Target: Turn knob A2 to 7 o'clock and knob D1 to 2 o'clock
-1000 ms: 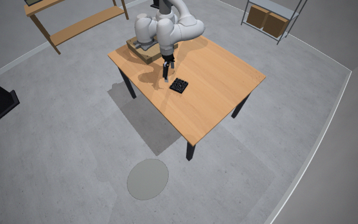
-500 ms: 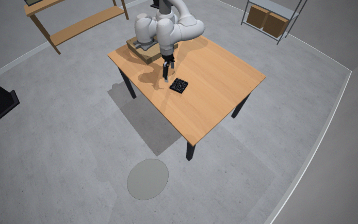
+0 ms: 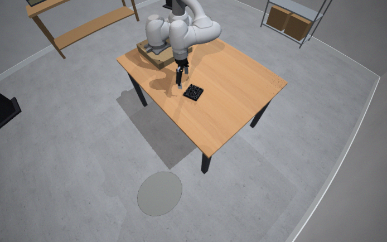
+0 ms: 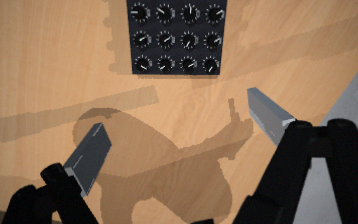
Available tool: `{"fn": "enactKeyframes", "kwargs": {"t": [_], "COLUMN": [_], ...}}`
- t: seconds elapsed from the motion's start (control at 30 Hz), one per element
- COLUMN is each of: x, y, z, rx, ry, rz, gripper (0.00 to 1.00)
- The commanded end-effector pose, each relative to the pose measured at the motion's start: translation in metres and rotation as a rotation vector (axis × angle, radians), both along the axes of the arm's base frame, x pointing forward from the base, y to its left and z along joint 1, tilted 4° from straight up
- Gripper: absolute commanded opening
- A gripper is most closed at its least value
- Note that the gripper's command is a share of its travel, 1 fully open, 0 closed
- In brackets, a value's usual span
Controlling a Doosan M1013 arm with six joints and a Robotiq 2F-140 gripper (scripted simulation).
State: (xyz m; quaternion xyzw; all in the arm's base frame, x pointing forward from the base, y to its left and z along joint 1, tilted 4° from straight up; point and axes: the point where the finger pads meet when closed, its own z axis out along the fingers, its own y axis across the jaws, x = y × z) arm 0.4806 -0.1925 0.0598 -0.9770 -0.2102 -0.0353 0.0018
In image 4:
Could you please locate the black knob box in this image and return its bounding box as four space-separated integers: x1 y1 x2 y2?
126 0 227 75

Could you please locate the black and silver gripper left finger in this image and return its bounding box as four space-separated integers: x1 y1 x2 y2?
1 123 112 224

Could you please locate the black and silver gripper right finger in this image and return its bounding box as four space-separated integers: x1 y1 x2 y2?
232 87 358 224

